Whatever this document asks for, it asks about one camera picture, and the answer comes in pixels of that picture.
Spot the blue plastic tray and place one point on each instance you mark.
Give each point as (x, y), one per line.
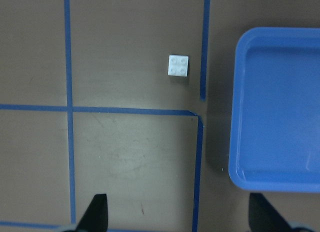
(275, 122)

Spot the white block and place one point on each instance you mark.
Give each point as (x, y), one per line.
(178, 65)

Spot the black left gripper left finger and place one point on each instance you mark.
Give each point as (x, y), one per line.
(95, 218)

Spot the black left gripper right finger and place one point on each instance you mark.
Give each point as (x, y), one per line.
(263, 217)

